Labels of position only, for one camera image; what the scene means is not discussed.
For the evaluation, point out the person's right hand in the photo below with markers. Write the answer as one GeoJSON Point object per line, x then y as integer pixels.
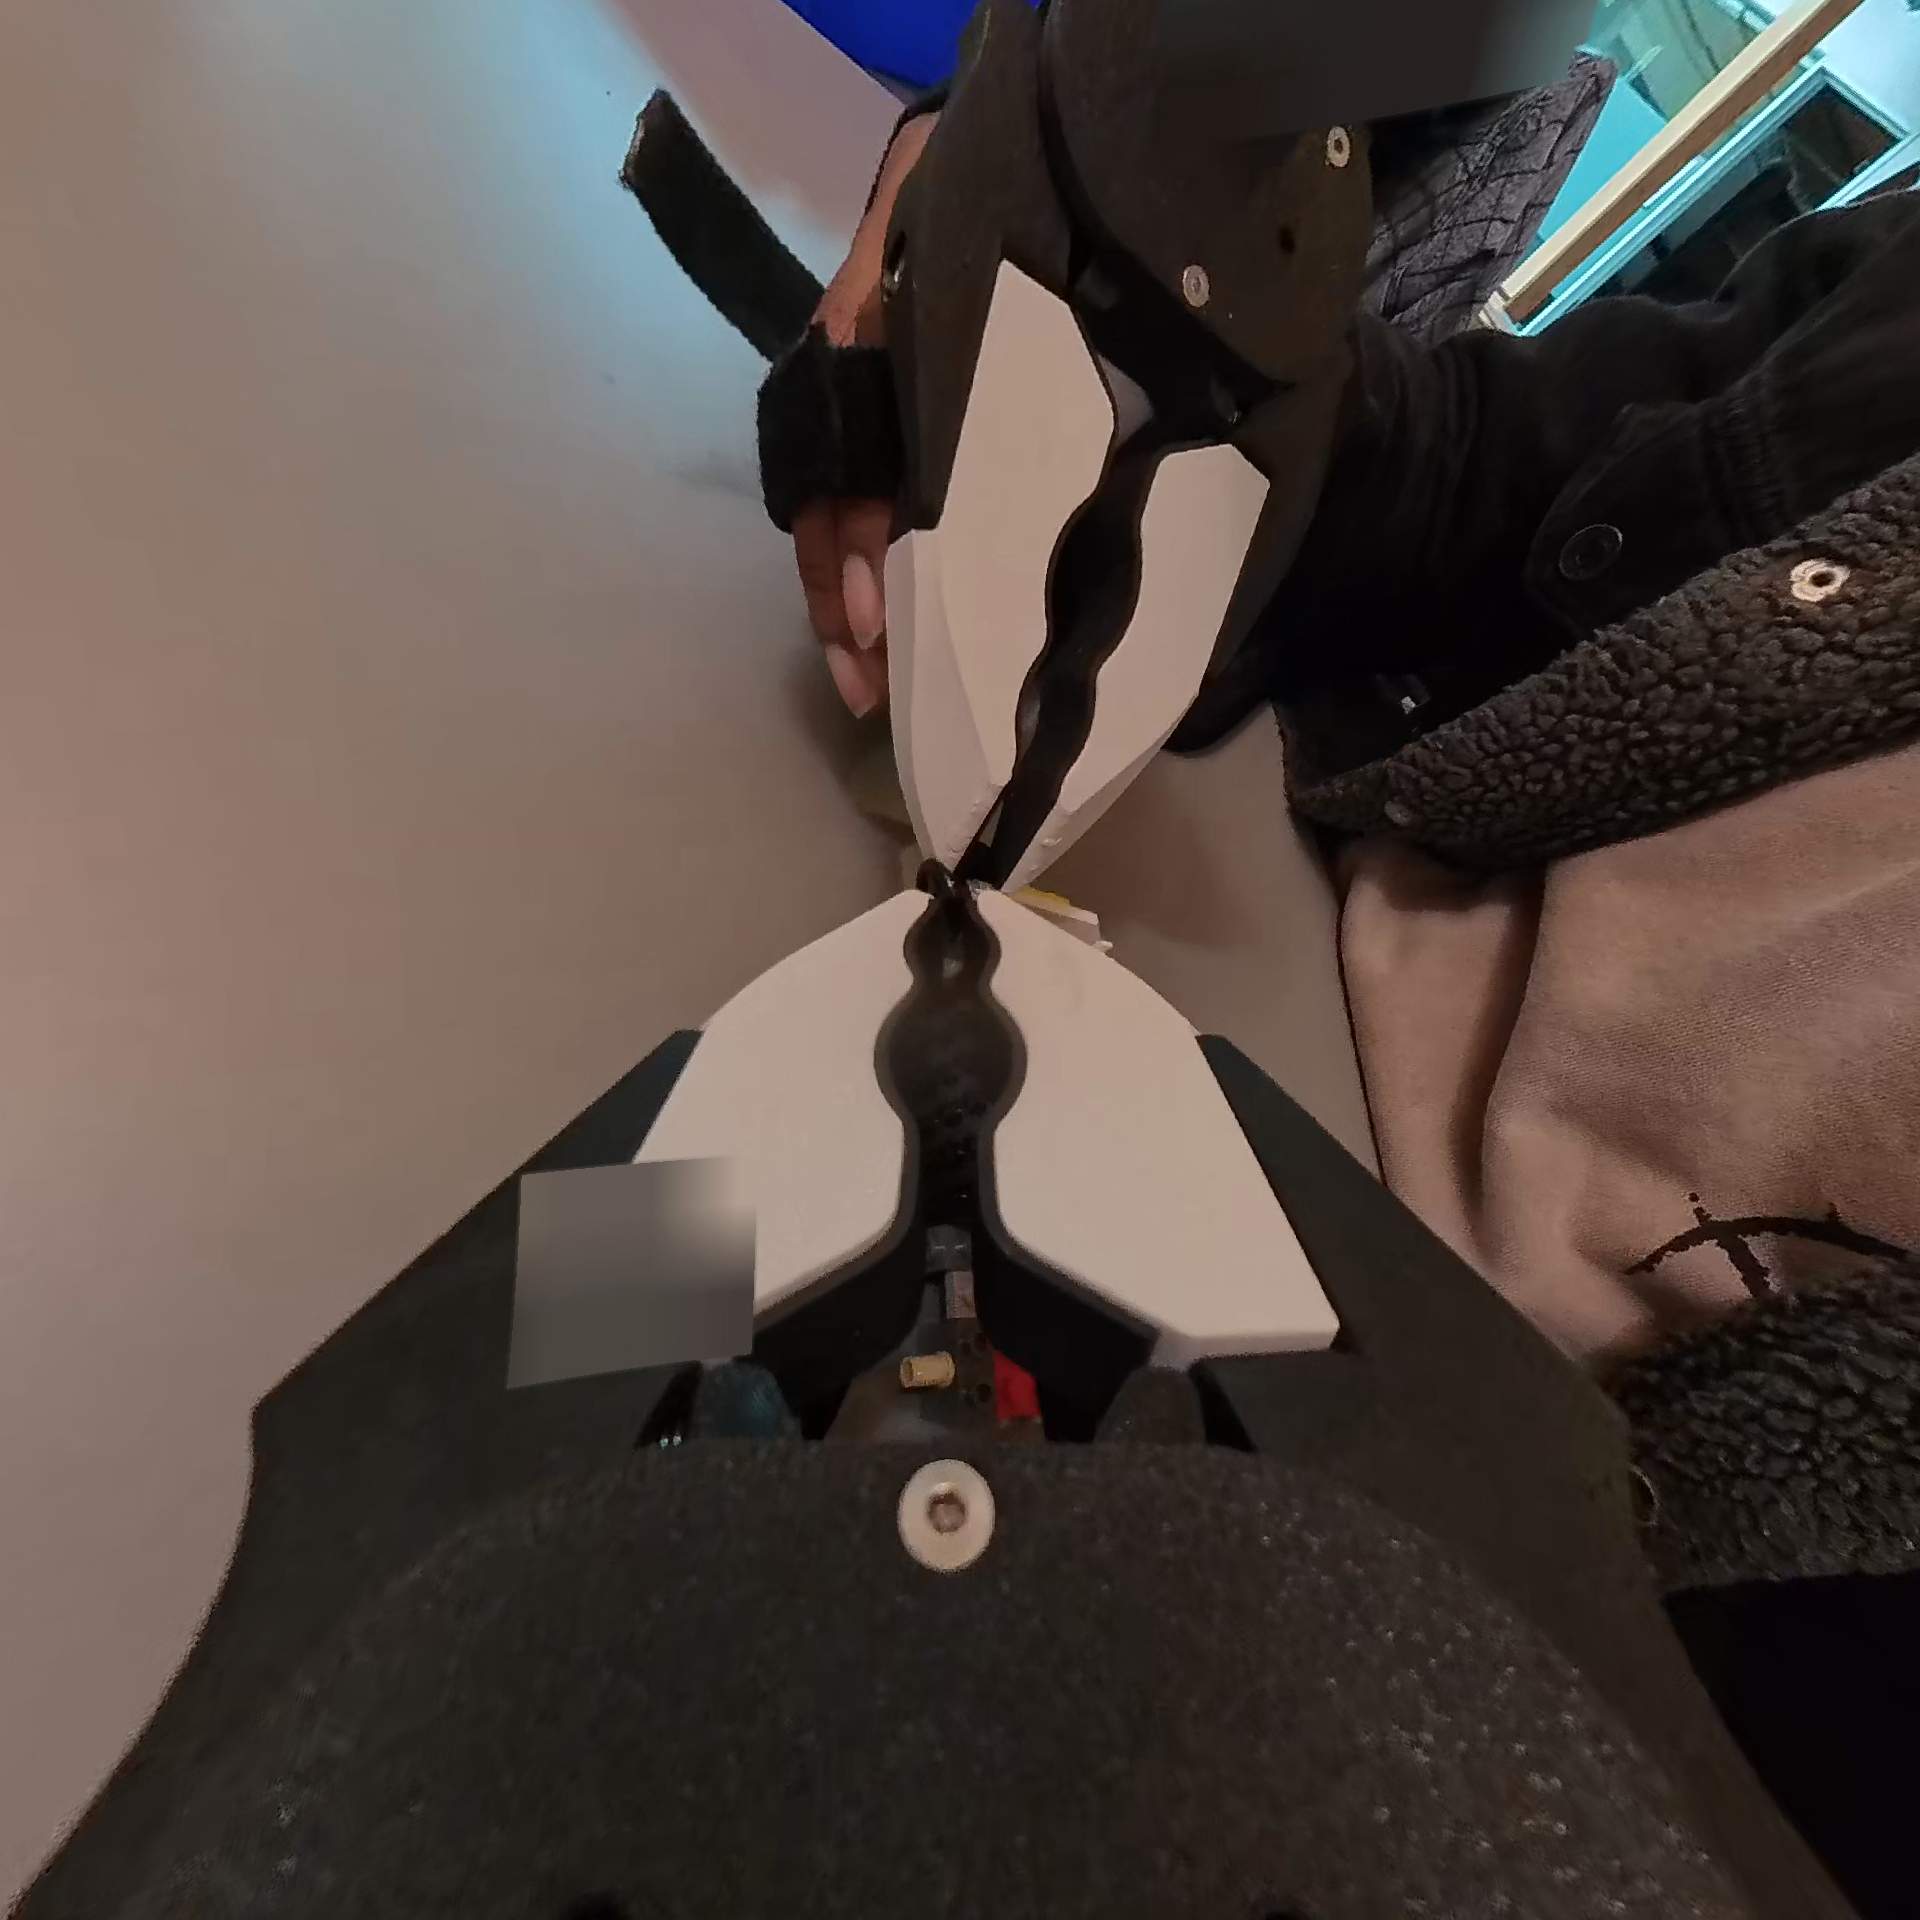
{"type": "Point", "coordinates": [837, 438]}

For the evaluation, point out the blue plastic bin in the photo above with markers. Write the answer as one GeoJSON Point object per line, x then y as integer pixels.
{"type": "Point", "coordinates": [872, 28]}

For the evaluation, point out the black fleece jacket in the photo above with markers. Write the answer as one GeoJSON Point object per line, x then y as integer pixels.
{"type": "Point", "coordinates": [1649, 710]}

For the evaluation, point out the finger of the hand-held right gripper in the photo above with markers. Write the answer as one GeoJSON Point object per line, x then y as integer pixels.
{"type": "Point", "coordinates": [1181, 600]}
{"type": "Point", "coordinates": [976, 570]}

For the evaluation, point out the toy brick car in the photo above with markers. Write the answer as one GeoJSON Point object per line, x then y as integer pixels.
{"type": "Point", "coordinates": [1017, 1389]}

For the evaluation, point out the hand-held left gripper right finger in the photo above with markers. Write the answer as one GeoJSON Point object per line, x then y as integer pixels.
{"type": "Point", "coordinates": [1138, 1185]}

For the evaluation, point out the grey desk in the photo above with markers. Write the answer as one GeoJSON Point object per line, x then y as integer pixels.
{"type": "Point", "coordinates": [379, 753]}

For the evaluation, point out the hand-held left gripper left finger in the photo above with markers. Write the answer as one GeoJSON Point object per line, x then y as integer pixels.
{"type": "Point", "coordinates": [811, 1094]}

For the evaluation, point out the beige sweatshirt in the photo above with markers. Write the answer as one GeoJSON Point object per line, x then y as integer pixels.
{"type": "Point", "coordinates": [1577, 1050]}

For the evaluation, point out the person's right forearm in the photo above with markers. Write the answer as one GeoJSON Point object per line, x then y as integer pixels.
{"type": "Point", "coordinates": [1502, 452]}

